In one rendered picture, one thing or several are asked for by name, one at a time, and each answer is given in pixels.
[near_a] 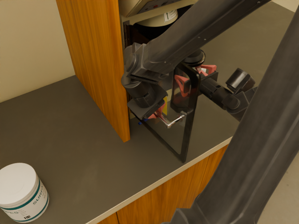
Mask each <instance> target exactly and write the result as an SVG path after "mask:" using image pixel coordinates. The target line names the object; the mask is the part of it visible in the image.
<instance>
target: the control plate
mask: <svg viewBox="0 0 299 224"><path fill-rule="evenodd" d="M167 1H168V2H167ZM171 1H173V0H153V1H149V2H147V3H146V4H145V6H144V7H143V8H142V9H141V10H140V11H139V12H138V13H137V14H139V13H142V12H146V11H149V10H152V9H155V8H153V7H154V6H156V5H158V7H162V6H161V5H162V4H163V3H164V2H167V3H166V4H165V5H168V4H171V3H173V2H171ZM178 1H181V0H174V2H178ZM165 5H163V6H165ZM158 7H156V8H158ZM147 8H148V9H147ZM145 9H147V10H145Z"/></svg>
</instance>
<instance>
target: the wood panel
mask: <svg viewBox="0 0 299 224"><path fill-rule="evenodd" d="M56 3H57V7H58V11H59V14H60V18H61V22H62V26H63V30H64V33H65V37H66V41H67V45H68V48H69V53H70V56H71V60H72V64H73V68H74V71H75V75H76V76H77V78H78V79H79V81H80V82H81V83H82V85H83V86H84V88H85V89H86V90H87V92H88V93H89V95H90V96H91V97H92V99H93V100H94V102H95V103H96V104H97V106H98V107H99V108H100V110H101V111H102V113H103V114H104V115H105V117H106V119H107V120H108V121H109V122H110V124H111V125H112V127H113V128H114V130H115V131H116V132H117V134H118V135H119V137H120V138H121V139H122V141H123V142H126V141H128V140H130V132H129V118H128V107H127V97H126V89H125V88H124V87H123V85H122V84H121V77H122V75H123V74H124V62H123V52H122V41H121V27H120V17H119V6H118V0H56Z"/></svg>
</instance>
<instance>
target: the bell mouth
mask: <svg viewBox="0 0 299 224"><path fill-rule="evenodd" d="M177 17H178V12H177V9H176V10H173V11H170V12H166V13H163V14H160V15H158V16H154V17H151V18H148V19H146V20H142V21H139V22H136V23H137V24H140V25H143V26H148V27H160V26H165V25H168V24H170V23H172V22H174V21H175V20H176V19H177Z"/></svg>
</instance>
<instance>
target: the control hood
mask: <svg viewBox="0 0 299 224"><path fill-rule="evenodd" d="M149 1H153V0H121V13H122V15H123V16H124V17H126V18H128V17H131V16H134V15H137V13H138V12H139V11H140V10H141V9H142V8H143V7H144V6H145V4H146V3H147V2H149Z"/></svg>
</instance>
